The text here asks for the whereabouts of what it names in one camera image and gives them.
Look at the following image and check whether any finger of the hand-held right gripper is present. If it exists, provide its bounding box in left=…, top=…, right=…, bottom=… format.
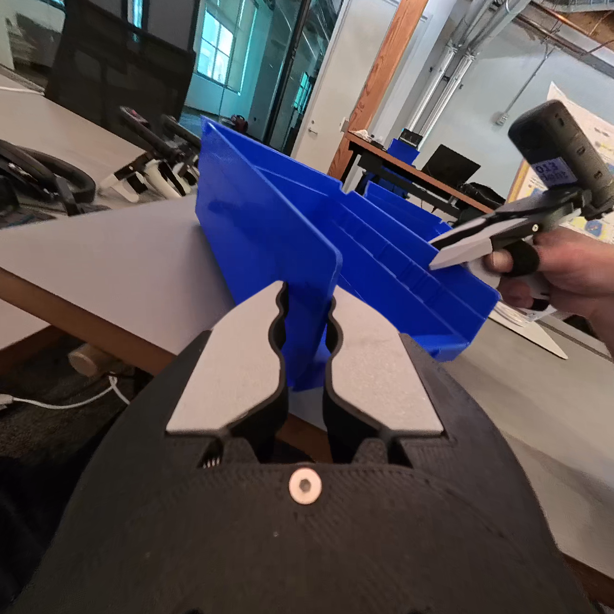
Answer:
left=428, top=233, right=496, bottom=271
left=429, top=201, right=543, bottom=251

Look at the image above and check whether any wooden pillar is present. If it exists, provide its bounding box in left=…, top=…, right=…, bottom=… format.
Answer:
left=327, top=0, right=429, bottom=180

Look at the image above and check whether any white cable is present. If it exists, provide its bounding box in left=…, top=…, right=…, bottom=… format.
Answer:
left=0, top=375, right=131, bottom=411

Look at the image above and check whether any spare hand-held gripper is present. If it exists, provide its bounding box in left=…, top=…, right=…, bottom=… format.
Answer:
left=161, top=114, right=202, bottom=195
left=98, top=106, right=185, bottom=203

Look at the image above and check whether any black head strap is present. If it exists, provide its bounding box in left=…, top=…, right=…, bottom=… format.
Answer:
left=0, top=139, right=98, bottom=216

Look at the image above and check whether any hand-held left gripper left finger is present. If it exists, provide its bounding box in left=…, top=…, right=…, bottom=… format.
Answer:
left=165, top=280, right=290, bottom=463

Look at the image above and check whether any small blue bin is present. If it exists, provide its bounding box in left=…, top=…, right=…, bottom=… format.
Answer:
left=386, top=138, right=421, bottom=166

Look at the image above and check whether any white door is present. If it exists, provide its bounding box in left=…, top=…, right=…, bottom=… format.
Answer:
left=290, top=0, right=399, bottom=171

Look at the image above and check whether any pale cylinder under table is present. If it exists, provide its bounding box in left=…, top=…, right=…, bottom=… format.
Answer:
left=68, top=343, right=118, bottom=378

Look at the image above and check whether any wood-edged background desk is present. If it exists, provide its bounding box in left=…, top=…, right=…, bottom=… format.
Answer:
left=343, top=132, right=495, bottom=221

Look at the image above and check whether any printed instruction sheet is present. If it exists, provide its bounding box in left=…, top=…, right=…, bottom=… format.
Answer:
left=523, top=82, right=614, bottom=240

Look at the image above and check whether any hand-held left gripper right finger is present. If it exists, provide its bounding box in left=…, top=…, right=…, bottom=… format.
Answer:
left=322, top=286, right=444, bottom=464

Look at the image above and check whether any black laptop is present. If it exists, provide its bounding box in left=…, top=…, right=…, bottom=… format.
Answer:
left=421, top=144, right=482, bottom=190

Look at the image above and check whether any person's right hand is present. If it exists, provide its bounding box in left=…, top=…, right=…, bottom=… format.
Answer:
left=481, top=227, right=614, bottom=332

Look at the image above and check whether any black monitor back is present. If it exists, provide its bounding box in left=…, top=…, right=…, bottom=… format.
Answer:
left=44, top=0, right=201, bottom=140

